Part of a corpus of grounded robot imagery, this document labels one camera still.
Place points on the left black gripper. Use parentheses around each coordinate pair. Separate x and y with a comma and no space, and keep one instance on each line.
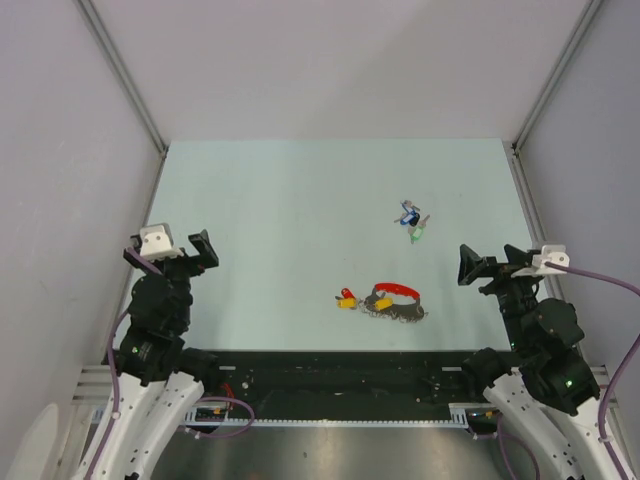
(197,263)

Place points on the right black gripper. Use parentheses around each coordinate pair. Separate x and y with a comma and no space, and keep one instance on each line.
(472,265)

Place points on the green tagged key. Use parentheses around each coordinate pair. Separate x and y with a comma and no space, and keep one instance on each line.
(416,231)

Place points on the red handled key organizer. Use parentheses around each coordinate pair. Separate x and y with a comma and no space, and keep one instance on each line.
(407,302)

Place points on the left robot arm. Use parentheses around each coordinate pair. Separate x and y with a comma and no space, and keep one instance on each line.
(155,378)

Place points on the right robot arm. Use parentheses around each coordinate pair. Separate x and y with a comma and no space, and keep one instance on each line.
(551,397)

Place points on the blue tagged key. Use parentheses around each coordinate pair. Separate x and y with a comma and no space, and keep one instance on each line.
(411,214)

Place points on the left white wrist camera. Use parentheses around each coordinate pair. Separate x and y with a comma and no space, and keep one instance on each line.
(157,243)

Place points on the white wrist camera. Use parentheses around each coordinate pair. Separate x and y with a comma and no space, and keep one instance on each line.
(157,243)
(549,260)

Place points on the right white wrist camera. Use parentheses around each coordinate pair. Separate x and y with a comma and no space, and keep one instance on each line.
(549,260)

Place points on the white slotted cable duct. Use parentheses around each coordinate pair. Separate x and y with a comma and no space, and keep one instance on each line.
(212,412)

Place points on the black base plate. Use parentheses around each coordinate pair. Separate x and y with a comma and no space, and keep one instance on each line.
(256,377)

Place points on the left aluminium frame post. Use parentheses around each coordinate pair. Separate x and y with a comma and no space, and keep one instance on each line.
(113,58)

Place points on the aluminium frame post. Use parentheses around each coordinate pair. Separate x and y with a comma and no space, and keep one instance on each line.
(113,58)
(569,50)

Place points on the right aluminium frame post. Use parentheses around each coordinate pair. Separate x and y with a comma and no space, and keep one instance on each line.
(569,50)

